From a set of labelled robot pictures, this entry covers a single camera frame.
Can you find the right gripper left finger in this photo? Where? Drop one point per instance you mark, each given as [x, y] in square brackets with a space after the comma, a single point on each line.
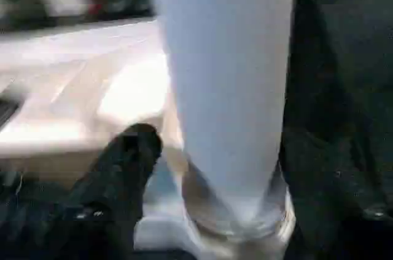
[104, 204]

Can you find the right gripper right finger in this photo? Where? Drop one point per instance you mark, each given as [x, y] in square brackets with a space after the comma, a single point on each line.
[338, 204]

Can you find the white plastic table top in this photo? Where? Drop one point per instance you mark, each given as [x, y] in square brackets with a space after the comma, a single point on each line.
[80, 88]

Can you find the white plastic table leg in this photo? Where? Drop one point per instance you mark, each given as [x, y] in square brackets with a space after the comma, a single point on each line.
[227, 88]

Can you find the black work mat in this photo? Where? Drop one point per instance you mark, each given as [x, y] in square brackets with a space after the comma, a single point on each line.
[344, 63]

